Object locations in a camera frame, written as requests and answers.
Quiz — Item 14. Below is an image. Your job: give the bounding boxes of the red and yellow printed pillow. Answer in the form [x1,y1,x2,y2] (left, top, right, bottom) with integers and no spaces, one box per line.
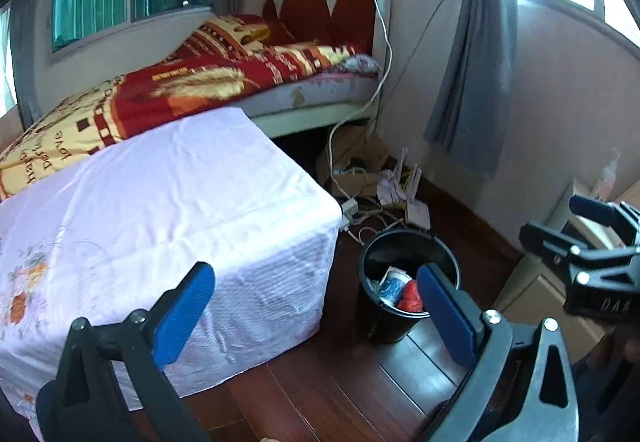
[172,14,298,60]

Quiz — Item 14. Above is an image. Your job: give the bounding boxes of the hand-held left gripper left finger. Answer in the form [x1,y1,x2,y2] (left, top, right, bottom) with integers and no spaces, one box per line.
[52,262,217,442]

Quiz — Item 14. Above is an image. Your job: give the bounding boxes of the open cardboard box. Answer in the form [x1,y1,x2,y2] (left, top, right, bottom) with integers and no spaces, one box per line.
[320,124,388,198]

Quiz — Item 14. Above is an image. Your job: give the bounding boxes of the tangle of floor cables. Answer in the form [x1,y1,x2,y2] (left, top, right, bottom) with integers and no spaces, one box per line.
[340,192,416,248]

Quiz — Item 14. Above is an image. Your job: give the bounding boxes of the white pump bottle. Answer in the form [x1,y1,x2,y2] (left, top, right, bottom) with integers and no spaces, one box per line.
[590,149,623,200]

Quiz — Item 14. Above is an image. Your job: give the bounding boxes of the crumpled white papers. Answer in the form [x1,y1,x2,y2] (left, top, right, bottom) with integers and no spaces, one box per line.
[375,169,406,205]

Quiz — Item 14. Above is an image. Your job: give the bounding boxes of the white power cable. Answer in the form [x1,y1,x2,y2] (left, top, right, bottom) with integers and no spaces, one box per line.
[327,0,393,188]

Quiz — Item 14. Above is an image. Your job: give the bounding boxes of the white bed with red headboard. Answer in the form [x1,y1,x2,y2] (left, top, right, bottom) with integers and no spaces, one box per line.
[247,0,393,140]

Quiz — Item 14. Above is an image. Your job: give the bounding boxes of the blue-grey curtain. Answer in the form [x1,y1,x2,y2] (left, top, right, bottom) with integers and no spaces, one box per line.
[424,0,521,180]

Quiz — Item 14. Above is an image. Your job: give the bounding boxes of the person's right hand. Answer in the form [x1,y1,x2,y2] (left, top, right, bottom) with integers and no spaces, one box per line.
[585,332,631,373]

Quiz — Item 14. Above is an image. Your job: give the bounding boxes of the black trash bin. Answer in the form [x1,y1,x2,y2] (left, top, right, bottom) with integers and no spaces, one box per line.
[357,228,461,344]

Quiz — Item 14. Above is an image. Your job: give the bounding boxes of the bed with red yellow blanket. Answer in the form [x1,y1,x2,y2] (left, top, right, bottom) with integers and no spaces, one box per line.
[0,42,371,200]

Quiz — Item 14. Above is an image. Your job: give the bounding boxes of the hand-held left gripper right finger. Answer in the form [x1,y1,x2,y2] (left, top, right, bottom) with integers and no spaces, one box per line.
[416,263,583,442]

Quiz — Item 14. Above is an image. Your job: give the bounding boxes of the red paper cup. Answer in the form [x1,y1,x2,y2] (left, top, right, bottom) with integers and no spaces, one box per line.
[397,279,426,313]

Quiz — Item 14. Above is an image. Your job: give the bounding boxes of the grey floral mattress sheet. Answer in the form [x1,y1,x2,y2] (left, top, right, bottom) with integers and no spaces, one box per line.
[245,54,381,118]

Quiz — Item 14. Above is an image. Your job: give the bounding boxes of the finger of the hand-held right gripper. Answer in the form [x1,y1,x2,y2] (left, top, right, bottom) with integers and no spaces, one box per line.
[519,220,601,273]
[569,194,640,248]

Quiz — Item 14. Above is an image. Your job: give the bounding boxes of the pale wooden nightstand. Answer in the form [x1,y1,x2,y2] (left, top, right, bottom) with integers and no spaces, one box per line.
[492,182,640,365]

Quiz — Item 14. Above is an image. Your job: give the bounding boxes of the narrow bright window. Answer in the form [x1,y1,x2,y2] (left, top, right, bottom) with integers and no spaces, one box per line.
[0,4,16,113]

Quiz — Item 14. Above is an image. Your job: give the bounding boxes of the white router with antennas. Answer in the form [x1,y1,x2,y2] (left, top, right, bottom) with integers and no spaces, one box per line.
[400,164,432,229]

